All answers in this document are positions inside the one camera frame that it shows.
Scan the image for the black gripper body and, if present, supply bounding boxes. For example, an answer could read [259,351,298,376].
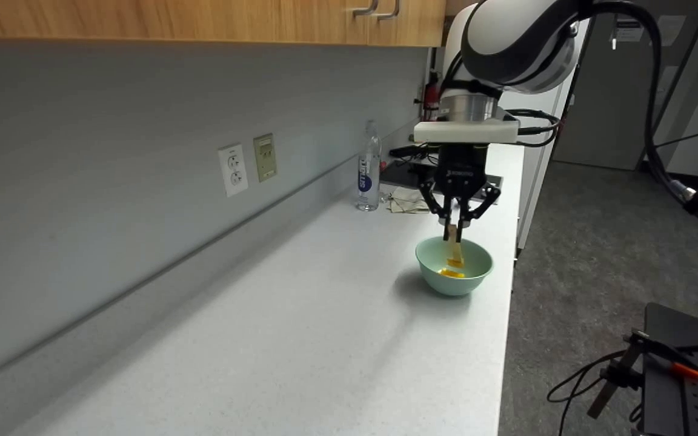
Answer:
[434,145,488,198]

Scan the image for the wooden ladle yellow head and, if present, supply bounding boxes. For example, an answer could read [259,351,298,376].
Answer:
[439,226,466,278]

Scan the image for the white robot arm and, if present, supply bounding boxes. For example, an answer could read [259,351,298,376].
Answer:
[412,0,663,241]

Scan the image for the crumpled beige cloth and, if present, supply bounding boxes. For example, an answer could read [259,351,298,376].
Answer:
[389,186,430,213]

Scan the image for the black cooktop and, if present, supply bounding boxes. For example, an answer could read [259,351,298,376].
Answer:
[380,145,439,190]

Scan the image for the mint green bowl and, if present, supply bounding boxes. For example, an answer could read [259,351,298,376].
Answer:
[414,237,496,297]

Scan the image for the clear plastic water bottle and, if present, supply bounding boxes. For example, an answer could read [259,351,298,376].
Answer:
[357,122,380,210]

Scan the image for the red fire extinguisher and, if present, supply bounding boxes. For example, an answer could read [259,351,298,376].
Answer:
[412,72,439,144]

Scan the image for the wooden upper cabinet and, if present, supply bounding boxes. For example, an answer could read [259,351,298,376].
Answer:
[0,0,446,49]

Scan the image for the black perforated side table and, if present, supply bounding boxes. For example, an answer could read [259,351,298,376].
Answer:
[643,302,698,436]

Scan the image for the beige wall switch plate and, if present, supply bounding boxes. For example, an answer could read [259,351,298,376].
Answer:
[254,134,277,180]

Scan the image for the white wall outlet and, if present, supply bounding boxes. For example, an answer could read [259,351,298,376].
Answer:
[218,144,251,196]

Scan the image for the orange handled clamp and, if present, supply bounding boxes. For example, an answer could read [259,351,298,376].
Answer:
[629,331,698,381]

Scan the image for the black floor cables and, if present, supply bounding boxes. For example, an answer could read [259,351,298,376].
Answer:
[546,350,648,436]

